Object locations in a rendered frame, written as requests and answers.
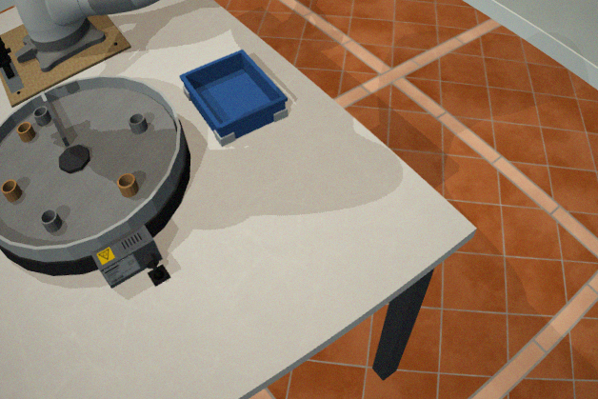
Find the bronze bushing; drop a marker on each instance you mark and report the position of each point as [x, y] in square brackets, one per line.
[26, 131]
[11, 190]
[127, 179]

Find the blue crate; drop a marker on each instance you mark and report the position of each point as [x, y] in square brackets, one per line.
[235, 96]

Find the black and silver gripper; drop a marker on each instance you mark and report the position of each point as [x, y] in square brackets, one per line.
[8, 69]

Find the grey metal ring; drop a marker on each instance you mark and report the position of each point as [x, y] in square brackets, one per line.
[43, 119]
[141, 123]
[55, 224]

